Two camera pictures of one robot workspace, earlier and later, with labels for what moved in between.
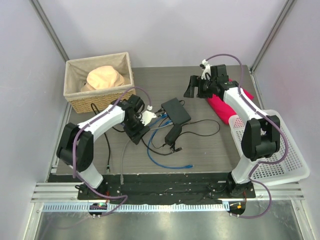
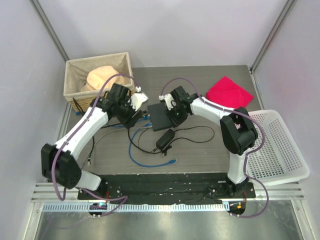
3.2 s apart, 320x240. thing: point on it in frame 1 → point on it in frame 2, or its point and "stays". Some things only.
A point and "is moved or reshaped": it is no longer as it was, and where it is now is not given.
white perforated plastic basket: [289, 165] stays
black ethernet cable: [108, 168] → [83, 112]
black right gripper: [195, 81] → [176, 121]
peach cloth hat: [102, 77] stays
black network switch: [176, 111] is moved or reshaped
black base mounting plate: [166, 186] stays
